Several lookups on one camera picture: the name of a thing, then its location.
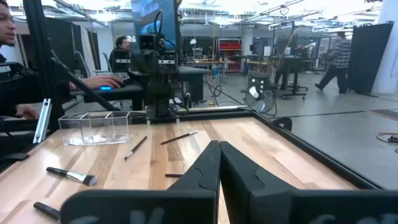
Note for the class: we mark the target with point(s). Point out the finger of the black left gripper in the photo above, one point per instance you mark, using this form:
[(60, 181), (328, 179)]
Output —
[(138, 63), (151, 63)]

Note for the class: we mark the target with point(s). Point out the black arched bracket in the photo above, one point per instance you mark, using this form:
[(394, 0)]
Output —
[(281, 122)]

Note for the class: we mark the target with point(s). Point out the black fan makeup brush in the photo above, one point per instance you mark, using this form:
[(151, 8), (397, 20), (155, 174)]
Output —
[(46, 211)]

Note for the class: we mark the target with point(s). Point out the black computer tower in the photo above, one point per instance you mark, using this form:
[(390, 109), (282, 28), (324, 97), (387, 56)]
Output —
[(258, 79)]

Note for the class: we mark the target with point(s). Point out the black standing desk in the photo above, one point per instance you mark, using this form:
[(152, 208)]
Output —
[(289, 62)]

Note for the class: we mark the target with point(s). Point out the red storage cabinet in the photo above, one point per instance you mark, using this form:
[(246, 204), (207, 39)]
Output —
[(230, 46)]

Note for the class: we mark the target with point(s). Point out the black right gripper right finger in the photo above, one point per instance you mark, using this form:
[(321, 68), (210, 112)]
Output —
[(295, 208)]

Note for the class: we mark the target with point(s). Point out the silver aluminium bar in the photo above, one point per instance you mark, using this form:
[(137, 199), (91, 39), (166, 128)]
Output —
[(42, 121)]

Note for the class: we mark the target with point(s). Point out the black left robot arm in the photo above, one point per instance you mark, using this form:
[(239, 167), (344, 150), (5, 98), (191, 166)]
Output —
[(160, 93)]

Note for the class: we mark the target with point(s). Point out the black room divider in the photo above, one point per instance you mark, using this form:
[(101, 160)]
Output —
[(370, 56), (62, 43)]

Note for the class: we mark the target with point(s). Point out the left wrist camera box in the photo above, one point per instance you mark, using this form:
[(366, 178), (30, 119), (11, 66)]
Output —
[(150, 42)]

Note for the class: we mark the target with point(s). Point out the dark grey desk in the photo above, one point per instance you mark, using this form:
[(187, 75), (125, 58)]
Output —
[(127, 91)]

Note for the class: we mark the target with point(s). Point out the thin black makeup brush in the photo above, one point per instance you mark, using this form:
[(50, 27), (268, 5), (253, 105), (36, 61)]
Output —
[(177, 138), (136, 148)]

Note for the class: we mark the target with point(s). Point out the person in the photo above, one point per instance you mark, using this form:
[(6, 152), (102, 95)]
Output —
[(18, 87), (123, 43), (340, 53)]

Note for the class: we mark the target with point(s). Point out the large blue monitor screen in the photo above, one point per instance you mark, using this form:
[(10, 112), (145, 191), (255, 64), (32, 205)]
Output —
[(146, 18)]

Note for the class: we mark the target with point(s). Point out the flat black Solve makeup brush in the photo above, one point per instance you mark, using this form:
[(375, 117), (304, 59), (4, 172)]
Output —
[(77, 176)]

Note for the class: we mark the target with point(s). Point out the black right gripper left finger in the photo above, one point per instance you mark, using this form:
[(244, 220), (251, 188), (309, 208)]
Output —
[(140, 205)]

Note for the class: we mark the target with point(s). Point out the clear acrylic organizer box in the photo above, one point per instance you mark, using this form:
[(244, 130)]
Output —
[(90, 124)]

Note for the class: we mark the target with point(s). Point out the black computer mouse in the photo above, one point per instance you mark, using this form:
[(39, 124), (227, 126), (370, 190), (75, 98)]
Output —
[(105, 88)]

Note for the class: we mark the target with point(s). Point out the black floor fan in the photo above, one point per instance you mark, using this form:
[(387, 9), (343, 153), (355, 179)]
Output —
[(259, 101)]

